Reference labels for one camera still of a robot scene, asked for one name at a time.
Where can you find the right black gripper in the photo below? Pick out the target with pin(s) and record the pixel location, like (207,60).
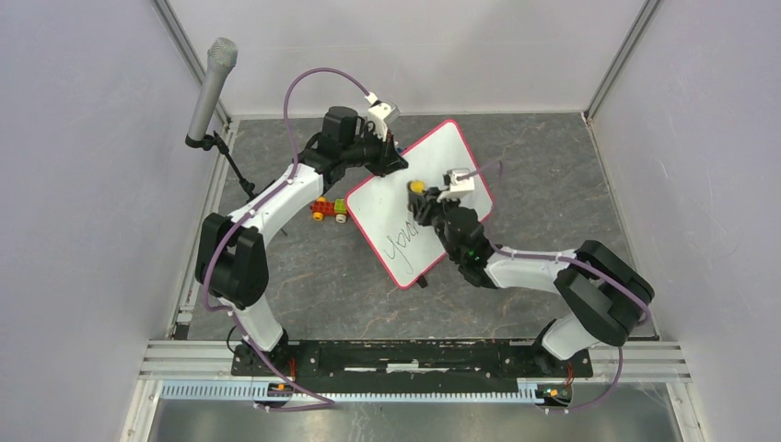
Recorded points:
(422,208)

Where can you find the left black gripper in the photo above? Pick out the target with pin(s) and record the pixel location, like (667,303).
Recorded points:
(390,160)

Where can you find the pink framed whiteboard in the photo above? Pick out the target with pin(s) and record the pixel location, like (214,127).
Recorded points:
(385,209)

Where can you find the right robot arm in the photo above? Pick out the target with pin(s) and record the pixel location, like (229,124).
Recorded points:
(606,297)

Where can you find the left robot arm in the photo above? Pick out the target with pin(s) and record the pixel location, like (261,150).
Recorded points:
(232,264)

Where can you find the red toy block car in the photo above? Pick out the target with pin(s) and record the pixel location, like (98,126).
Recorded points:
(322,208)

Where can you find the grey microphone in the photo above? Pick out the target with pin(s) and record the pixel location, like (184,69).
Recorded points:
(222,57)

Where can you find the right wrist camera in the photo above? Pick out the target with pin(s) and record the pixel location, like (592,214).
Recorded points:
(459,183)

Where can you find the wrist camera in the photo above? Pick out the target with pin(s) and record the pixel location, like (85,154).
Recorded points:
(381,114)
(459,183)

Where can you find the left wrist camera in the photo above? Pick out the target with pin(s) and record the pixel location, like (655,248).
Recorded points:
(381,114)

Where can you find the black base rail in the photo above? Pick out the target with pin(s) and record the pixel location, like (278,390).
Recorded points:
(327,373)

